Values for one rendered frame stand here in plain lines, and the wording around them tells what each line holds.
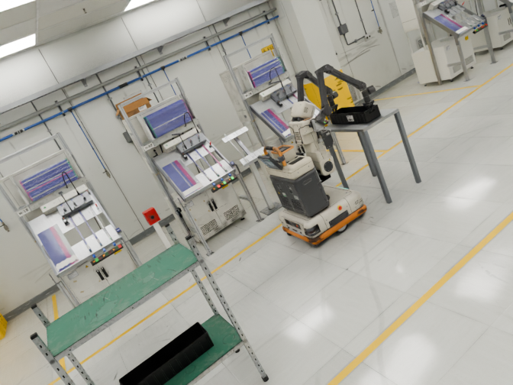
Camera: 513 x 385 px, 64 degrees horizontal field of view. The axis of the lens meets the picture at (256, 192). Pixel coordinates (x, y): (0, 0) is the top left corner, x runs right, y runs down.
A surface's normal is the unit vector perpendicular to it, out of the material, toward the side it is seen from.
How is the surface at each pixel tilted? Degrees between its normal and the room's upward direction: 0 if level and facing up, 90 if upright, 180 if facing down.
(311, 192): 90
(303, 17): 90
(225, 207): 90
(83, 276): 90
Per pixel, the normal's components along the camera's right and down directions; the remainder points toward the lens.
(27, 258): 0.47, 0.10
